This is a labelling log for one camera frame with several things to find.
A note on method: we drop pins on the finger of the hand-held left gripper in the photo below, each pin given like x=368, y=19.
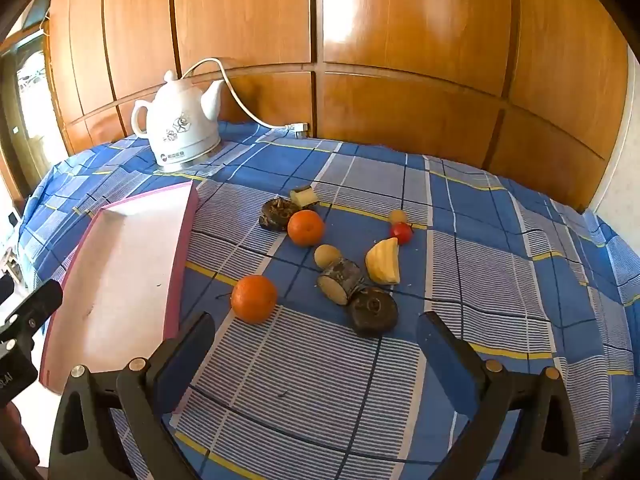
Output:
x=35, y=302
x=5, y=289

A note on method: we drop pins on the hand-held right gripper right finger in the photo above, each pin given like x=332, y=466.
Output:
x=440, y=360

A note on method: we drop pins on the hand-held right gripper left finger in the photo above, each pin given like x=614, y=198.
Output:
x=186, y=360

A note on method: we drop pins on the dark brown round fruit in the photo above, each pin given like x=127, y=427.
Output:
x=372, y=311
x=275, y=214

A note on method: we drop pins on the pink-rimmed white tray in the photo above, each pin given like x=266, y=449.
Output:
x=120, y=270

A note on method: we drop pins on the orange tangerine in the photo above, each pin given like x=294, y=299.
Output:
x=253, y=298
x=306, y=227

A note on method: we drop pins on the yellow fruit wedge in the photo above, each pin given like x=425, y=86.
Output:
x=384, y=261

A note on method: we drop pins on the large sugarcane piece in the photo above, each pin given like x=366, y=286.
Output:
x=342, y=280

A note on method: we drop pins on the red cherry tomato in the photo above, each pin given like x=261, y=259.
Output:
x=401, y=232

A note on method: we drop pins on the small yellow round fruit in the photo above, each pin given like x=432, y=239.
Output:
x=397, y=216
x=327, y=255

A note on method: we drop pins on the small sugarcane piece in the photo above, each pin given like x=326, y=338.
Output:
x=305, y=196

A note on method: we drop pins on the blue plaid tablecloth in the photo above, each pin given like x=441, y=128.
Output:
x=500, y=285

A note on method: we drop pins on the wooden door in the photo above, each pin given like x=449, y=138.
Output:
x=30, y=110

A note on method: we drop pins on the white ceramic electric kettle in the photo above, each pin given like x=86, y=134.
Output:
x=175, y=120

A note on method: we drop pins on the wooden wardrobe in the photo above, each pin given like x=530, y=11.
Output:
x=400, y=35

